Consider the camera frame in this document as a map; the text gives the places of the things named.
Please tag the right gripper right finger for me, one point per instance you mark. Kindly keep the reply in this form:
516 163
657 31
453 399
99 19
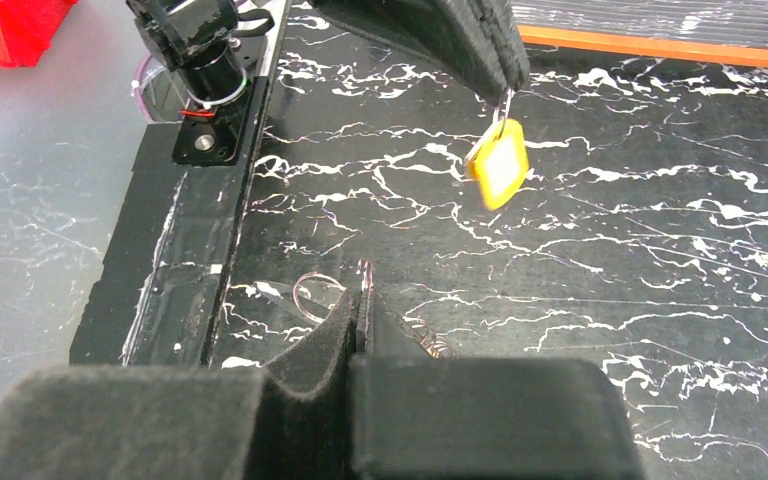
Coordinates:
414 416

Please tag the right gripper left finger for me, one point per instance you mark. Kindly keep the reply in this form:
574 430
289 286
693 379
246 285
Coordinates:
285 420

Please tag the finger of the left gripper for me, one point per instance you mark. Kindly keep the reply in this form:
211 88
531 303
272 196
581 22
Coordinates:
476 42

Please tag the white keyring holder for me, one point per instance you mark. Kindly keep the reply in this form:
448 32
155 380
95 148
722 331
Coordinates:
357 305

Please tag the yellow tagged key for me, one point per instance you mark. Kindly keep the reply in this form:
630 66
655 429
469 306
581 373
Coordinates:
498 161

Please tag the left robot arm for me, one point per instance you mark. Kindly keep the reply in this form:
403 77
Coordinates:
193 38

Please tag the orange wooden rack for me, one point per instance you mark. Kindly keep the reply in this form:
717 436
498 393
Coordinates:
723 32

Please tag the red plastic bin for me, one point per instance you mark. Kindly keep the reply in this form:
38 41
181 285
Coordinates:
27 29

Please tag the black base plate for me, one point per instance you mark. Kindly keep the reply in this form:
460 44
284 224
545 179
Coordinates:
169 259

